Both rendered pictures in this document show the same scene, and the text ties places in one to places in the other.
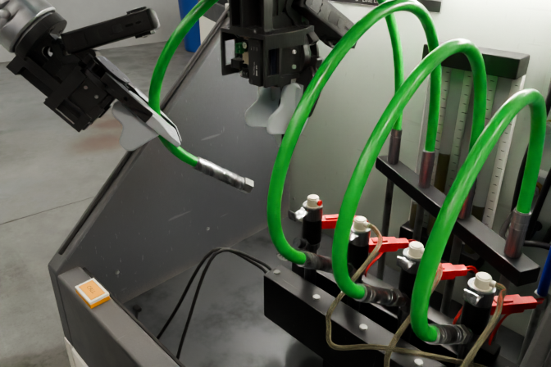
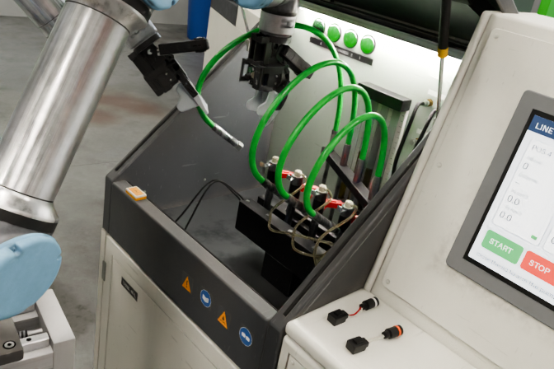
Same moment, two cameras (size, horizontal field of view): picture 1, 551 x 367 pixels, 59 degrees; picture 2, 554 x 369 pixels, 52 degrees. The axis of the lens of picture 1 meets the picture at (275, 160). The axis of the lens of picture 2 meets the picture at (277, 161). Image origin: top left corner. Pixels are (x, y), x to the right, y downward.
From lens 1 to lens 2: 0.72 m
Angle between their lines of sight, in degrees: 2
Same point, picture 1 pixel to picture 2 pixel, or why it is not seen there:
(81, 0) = not seen: outside the picture
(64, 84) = (156, 70)
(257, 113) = (253, 103)
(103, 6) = not seen: outside the picture
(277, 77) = (265, 86)
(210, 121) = (221, 106)
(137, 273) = (155, 196)
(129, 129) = (183, 100)
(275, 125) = (261, 110)
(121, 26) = (190, 45)
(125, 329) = (156, 212)
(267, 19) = (265, 58)
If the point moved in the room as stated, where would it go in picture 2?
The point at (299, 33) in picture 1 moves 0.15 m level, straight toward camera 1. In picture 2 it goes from (280, 68) to (273, 86)
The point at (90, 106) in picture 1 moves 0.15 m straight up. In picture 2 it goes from (166, 84) to (173, 17)
